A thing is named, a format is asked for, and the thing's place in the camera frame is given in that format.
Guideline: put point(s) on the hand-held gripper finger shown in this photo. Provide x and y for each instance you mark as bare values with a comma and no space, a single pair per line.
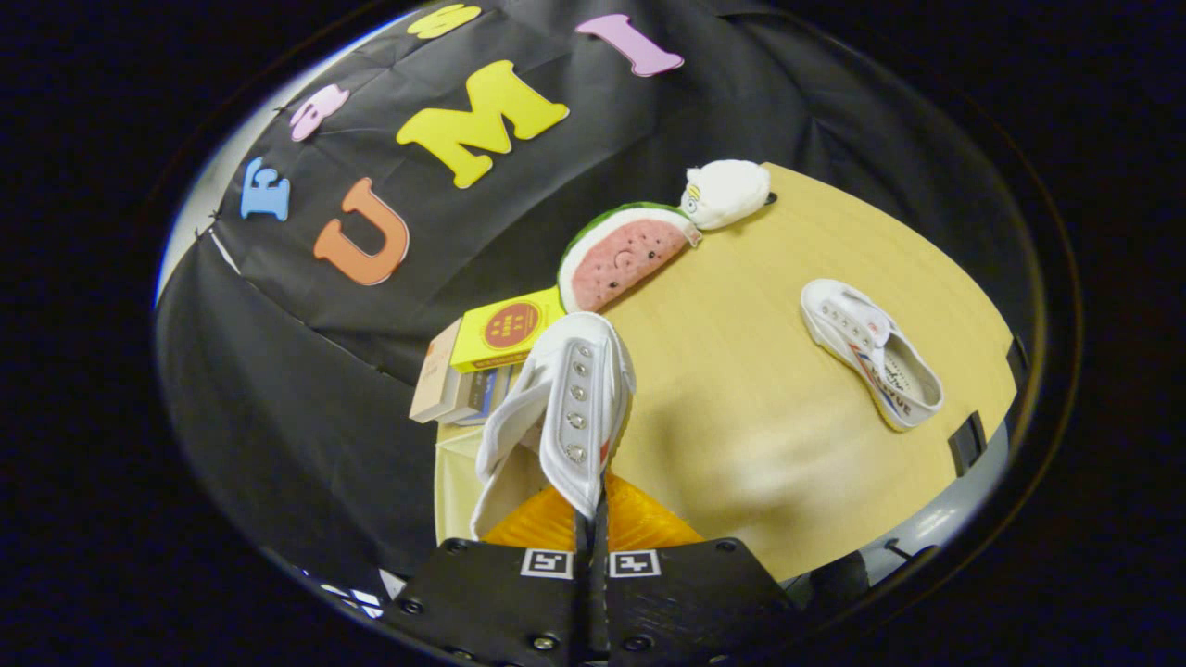
602,611
584,611

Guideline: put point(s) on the cream storage box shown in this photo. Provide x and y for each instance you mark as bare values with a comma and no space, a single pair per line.
452,482

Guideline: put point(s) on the white canvas shoe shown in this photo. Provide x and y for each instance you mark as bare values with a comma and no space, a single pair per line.
579,398
876,357

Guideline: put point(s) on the blue book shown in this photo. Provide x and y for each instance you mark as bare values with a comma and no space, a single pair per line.
496,389

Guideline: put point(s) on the grey book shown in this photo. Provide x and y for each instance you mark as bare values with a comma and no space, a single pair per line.
463,394

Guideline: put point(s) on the yellow book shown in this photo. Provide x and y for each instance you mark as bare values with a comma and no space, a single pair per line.
505,329

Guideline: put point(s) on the watermelon slice plush toy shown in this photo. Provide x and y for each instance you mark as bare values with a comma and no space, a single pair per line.
621,259

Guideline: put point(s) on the black table edge clamp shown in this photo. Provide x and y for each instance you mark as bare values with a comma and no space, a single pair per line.
968,443

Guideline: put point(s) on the white plush toy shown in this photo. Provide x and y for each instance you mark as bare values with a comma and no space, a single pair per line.
727,193

